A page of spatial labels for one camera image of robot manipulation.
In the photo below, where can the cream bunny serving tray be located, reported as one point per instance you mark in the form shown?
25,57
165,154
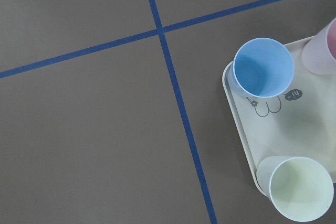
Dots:
298,122

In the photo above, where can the light blue plastic cup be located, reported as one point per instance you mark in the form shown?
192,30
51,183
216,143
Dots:
262,68

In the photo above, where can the pink plastic cup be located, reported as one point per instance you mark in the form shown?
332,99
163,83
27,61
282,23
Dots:
318,55

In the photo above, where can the cream plastic cup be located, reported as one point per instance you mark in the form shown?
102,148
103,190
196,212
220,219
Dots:
300,188

